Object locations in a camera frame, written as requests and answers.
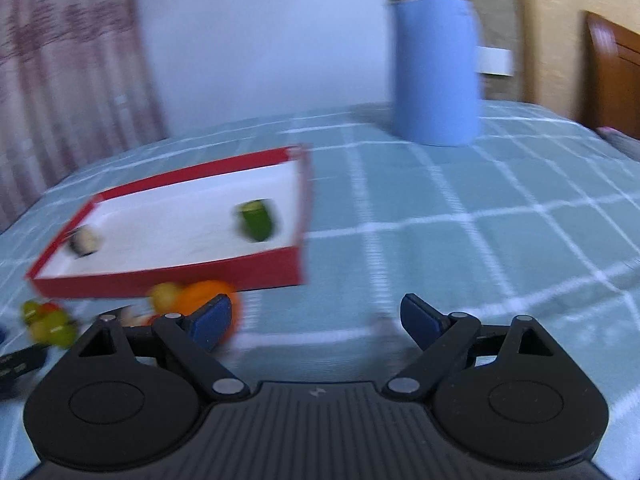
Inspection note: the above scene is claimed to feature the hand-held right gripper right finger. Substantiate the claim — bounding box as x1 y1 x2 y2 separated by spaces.
382 294 566 402

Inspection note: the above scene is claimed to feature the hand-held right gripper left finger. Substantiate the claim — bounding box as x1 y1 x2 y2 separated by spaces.
75 294 251 402

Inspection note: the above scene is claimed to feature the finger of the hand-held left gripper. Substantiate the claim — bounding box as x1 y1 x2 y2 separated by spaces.
0 346 48 401

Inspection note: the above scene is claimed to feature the orange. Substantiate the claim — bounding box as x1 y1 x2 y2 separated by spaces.
182 280 244 346

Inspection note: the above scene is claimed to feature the red cardboard box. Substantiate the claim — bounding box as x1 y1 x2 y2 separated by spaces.
26 144 316 302

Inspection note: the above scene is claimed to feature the green tomato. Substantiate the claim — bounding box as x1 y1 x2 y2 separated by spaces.
30 316 78 350

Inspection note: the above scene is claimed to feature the longan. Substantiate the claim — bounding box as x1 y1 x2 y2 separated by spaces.
150 282 186 316

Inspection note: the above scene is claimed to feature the green apple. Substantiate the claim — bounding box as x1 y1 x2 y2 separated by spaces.
21 300 46 326

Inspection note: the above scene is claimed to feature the teal checkered bed sheet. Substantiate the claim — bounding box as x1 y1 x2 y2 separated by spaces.
0 100 640 480

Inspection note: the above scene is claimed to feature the green cucumber piece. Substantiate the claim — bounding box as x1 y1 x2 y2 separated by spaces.
236 200 278 242

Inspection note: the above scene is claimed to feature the eggplant piece left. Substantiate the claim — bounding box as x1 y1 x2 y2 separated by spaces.
69 227 103 260

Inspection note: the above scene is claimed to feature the blue jug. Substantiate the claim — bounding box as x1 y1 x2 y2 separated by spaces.
387 0 483 147

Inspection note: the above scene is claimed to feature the pink patterned cloth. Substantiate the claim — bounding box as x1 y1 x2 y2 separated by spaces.
597 127 640 161

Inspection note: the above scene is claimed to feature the pink patterned curtain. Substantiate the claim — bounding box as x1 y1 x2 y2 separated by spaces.
0 0 168 231

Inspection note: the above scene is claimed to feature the wooden headboard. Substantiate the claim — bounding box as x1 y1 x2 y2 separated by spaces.
585 10 640 138

